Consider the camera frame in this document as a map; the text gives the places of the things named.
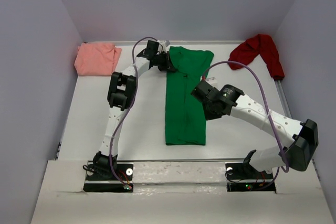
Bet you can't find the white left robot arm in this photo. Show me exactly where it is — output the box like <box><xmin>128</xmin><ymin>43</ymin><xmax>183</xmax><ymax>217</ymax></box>
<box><xmin>83</xmin><ymin>37</ymin><xmax>176</xmax><ymax>190</ymax></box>

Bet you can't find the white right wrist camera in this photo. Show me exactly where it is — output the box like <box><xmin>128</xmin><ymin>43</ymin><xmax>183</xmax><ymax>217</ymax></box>
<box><xmin>202</xmin><ymin>77</ymin><xmax>217</xmax><ymax>87</ymax></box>

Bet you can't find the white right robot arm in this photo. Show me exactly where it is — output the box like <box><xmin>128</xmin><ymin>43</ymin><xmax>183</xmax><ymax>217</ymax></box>
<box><xmin>191</xmin><ymin>80</ymin><xmax>319</xmax><ymax>178</ymax></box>

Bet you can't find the red t-shirt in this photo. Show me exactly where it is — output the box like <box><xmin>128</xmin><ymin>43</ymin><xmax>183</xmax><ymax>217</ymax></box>
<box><xmin>229</xmin><ymin>34</ymin><xmax>285</xmax><ymax>80</ymax></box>

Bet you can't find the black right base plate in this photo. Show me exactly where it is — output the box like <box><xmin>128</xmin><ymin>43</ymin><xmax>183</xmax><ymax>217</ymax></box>
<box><xmin>225</xmin><ymin>163</ymin><xmax>276</xmax><ymax>193</ymax></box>

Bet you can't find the green t-shirt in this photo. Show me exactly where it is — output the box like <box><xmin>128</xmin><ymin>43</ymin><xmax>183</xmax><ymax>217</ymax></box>
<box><xmin>165</xmin><ymin>47</ymin><xmax>214</xmax><ymax>146</ymax></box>

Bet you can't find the folded pink t-shirt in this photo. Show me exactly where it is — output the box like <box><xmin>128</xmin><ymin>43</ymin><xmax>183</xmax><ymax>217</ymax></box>
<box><xmin>74</xmin><ymin>42</ymin><xmax>122</xmax><ymax>76</ymax></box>

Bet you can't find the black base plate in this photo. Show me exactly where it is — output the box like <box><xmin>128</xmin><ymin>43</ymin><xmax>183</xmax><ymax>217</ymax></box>
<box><xmin>82</xmin><ymin>162</ymin><xmax>134</xmax><ymax>193</ymax></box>
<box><xmin>225</xmin><ymin>163</ymin><xmax>276</xmax><ymax>193</ymax></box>

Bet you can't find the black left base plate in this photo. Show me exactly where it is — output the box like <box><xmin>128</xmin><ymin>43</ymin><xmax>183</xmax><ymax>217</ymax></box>
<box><xmin>82</xmin><ymin>162</ymin><xmax>134</xmax><ymax>193</ymax></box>

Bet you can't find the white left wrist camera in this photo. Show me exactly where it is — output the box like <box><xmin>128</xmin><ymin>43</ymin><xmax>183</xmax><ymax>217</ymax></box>
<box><xmin>158</xmin><ymin>40</ymin><xmax>171</xmax><ymax>47</ymax></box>

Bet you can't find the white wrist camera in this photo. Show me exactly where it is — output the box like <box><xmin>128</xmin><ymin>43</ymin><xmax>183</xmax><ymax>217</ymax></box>
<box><xmin>202</xmin><ymin>77</ymin><xmax>217</xmax><ymax>87</ymax></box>
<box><xmin>158</xmin><ymin>40</ymin><xmax>171</xmax><ymax>47</ymax></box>

